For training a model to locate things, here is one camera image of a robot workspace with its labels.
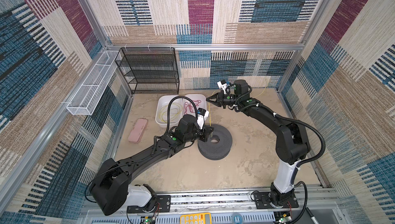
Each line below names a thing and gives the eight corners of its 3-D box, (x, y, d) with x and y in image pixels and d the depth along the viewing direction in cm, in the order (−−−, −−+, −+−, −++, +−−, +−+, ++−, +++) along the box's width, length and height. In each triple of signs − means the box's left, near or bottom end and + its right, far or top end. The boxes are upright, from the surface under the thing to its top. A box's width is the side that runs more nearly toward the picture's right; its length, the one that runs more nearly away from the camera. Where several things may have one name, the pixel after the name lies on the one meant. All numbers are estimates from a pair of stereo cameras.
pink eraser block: (127, 142, 96) (125, 140, 94) (138, 119, 106) (137, 117, 104) (138, 144, 95) (137, 142, 93) (149, 121, 105) (148, 119, 103)
